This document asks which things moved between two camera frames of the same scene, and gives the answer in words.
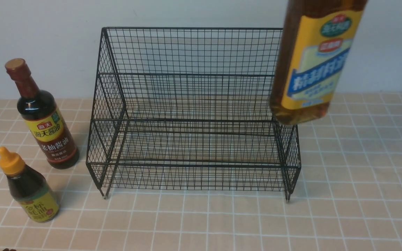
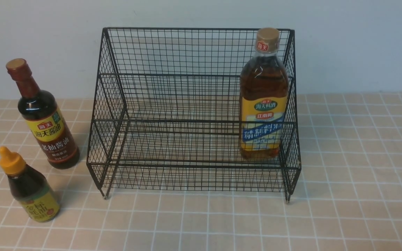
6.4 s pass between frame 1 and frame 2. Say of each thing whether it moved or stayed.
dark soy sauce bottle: stayed
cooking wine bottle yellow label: moved
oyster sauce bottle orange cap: stayed
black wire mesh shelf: stayed
